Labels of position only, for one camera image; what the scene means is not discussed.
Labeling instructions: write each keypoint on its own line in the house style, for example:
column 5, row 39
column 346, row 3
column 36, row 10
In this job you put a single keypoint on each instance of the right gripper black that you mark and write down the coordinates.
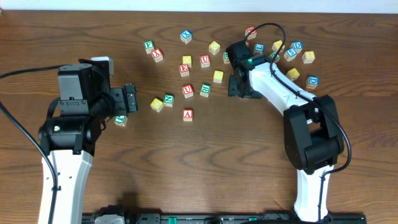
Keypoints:
column 236, row 88

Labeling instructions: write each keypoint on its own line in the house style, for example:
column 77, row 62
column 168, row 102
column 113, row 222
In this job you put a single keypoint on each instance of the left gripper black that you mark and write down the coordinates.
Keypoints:
column 129, row 98

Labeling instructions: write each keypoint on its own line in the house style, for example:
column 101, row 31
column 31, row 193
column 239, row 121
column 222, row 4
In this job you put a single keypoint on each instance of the red A block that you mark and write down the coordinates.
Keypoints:
column 188, row 115

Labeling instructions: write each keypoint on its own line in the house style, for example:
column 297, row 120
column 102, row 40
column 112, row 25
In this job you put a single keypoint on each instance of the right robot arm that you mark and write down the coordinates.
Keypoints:
column 312, row 137

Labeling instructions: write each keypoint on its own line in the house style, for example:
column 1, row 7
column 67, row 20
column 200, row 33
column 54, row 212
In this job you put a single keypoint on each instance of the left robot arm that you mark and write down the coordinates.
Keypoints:
column 72, row 126

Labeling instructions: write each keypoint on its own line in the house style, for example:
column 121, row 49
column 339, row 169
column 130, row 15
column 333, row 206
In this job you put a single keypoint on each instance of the green J block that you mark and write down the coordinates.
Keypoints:
column 120, row 120

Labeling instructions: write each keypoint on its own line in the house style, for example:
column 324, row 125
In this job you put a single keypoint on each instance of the yellow block centre left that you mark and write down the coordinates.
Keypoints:
column 218, row 76

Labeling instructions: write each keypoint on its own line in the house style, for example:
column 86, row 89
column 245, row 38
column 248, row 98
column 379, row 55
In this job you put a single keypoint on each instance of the yellow 2 block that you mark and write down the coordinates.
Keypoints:
column 157, row 105

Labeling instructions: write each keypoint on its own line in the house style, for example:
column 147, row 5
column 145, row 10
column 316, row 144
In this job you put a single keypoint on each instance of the green R block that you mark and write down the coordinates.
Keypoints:
column 205, row 90

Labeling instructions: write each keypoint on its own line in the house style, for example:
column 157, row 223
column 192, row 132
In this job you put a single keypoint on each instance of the green B block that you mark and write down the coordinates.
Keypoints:
column 225, row 57

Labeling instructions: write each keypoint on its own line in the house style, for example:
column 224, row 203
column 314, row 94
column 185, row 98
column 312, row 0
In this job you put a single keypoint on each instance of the green N block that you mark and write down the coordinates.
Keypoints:
column 168, row 100

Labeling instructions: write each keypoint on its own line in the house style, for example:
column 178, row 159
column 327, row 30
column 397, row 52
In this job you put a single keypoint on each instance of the red U block upper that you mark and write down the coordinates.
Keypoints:
column 205, row 61

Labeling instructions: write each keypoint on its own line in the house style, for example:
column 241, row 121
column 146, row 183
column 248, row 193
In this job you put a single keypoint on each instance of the red u block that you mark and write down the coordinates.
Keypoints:
column 187, row 91
column 205, row 61

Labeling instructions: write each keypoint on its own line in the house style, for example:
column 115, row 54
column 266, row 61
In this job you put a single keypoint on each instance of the yellow block top centre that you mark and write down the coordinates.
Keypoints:
column 214, row 47

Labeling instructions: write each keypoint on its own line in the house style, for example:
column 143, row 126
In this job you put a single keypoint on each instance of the red U block lower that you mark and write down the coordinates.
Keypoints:
column 187, row 91

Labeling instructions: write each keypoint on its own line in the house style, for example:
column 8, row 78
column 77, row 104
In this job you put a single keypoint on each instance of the blue L block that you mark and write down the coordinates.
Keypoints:
column 258, row 49

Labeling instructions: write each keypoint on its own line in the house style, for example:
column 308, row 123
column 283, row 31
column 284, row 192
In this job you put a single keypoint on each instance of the green Z block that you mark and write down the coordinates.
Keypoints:
column 275, row 57

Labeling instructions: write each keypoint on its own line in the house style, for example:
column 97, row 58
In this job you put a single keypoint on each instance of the red E block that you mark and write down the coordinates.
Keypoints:
column 184, row 70

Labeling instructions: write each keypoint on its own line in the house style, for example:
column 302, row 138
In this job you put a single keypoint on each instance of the red Y block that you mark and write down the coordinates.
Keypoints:
column 157, row 55

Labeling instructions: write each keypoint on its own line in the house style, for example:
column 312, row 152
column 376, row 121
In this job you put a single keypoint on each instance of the yellow block upper left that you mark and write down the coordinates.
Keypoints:
column 187, row 59

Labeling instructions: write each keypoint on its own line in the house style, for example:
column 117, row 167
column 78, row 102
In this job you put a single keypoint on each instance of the red W block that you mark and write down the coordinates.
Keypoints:
column 250, row 33

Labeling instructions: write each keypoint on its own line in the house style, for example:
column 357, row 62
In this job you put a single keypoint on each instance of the yellow block right middle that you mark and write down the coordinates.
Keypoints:
column 293, row 74

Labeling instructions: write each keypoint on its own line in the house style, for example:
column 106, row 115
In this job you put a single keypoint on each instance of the green F block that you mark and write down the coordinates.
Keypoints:
column 149, row 46

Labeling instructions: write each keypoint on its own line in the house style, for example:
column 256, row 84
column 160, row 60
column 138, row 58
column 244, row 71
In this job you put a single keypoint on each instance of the yellow block top right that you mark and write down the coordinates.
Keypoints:
column 278, row 46

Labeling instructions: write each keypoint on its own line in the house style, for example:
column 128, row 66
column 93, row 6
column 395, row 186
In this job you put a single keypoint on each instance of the blue S block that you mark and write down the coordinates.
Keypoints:
column 290, row 54

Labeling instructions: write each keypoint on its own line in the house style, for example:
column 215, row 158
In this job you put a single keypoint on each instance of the blue X block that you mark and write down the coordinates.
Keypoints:
column 186, row 36

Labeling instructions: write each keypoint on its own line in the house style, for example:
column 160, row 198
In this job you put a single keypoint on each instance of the blue D block upper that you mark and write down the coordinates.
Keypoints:
column 297, row 46

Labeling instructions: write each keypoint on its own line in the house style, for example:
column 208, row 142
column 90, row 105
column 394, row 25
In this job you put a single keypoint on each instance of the blue d block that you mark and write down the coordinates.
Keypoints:
column 312, row 82
column 297, row 46

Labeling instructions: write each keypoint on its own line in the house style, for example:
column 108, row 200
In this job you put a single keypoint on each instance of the blue D block right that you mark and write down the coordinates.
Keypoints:
column 312, row 82

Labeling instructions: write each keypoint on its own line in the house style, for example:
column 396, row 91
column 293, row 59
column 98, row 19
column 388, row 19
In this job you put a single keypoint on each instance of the yellow B block far right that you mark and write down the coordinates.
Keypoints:
column 308, row 57

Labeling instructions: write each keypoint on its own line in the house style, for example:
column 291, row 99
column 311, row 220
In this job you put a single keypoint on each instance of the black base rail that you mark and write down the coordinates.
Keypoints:
column 155, row 218

